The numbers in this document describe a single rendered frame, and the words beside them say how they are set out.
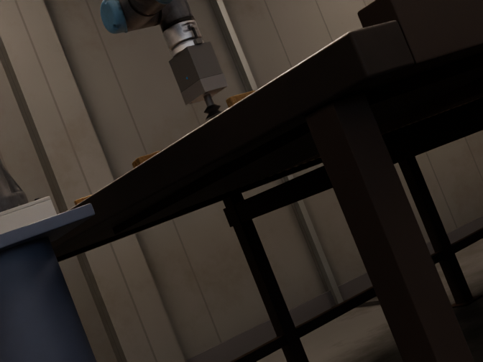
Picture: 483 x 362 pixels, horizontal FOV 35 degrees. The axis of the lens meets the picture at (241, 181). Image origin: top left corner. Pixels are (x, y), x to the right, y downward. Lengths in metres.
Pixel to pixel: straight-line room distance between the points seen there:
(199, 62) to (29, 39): 2.90
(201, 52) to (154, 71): 3.17
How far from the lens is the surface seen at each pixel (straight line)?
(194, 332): 4.59
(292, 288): 4.90
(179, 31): 1.67
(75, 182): 4.30
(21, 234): 1.19
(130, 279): 4.30
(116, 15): 1.62
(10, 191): 1.28
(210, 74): 1.65
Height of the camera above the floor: 0.76
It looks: 2 degrees up
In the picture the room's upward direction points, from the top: 22 degrees counter-clockwise
